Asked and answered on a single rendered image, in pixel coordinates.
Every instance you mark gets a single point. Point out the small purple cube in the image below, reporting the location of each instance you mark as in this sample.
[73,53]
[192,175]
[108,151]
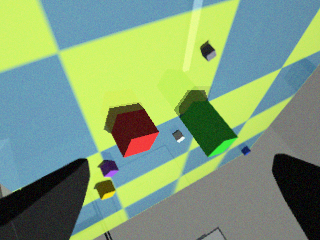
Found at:
[108,169]

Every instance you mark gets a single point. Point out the small blue block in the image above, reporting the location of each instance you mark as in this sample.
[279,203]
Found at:
[245,151]

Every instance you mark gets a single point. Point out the small yellow block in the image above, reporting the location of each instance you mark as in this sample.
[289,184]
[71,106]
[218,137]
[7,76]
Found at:
[106,189]

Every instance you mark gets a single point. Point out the red block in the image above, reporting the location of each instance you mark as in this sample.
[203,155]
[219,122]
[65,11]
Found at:
[134,132]

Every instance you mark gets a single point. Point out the green block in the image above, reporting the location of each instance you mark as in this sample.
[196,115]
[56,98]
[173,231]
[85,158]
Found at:
[215,136]
[197,114]

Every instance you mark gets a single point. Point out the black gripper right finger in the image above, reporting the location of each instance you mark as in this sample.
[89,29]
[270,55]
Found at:
[299,184]

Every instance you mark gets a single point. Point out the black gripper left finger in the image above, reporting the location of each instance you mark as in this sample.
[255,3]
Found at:
[48,208]

